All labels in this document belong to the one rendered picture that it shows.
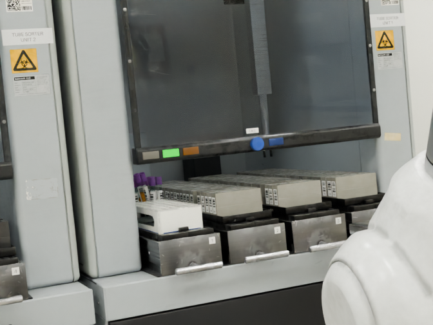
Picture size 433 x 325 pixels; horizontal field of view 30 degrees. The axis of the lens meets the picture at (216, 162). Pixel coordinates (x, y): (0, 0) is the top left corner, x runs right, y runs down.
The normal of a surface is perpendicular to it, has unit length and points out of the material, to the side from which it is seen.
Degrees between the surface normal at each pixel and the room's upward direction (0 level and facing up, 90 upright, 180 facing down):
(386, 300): 79
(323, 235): 90
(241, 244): 90
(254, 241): 90
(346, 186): 90
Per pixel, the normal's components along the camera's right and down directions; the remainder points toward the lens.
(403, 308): -0.34, -0.02
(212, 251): 0.39, 0.01
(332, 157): -0.92, 0.11
